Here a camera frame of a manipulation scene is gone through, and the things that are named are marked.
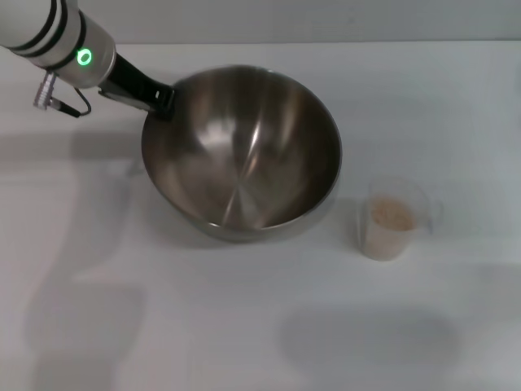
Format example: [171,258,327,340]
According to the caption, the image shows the stainless steel mixing bowl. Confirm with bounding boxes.
[141,64,344,244]

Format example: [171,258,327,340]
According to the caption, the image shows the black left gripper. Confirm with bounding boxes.
[97,55,177,121]

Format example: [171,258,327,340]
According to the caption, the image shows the clear plastic measuring cup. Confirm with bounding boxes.
[357,174,444,261]

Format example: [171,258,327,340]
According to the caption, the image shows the white rice grains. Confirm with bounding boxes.
[372,195,416,231]

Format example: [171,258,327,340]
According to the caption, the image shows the silver connector with black cable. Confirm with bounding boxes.
[33,71,91,119]

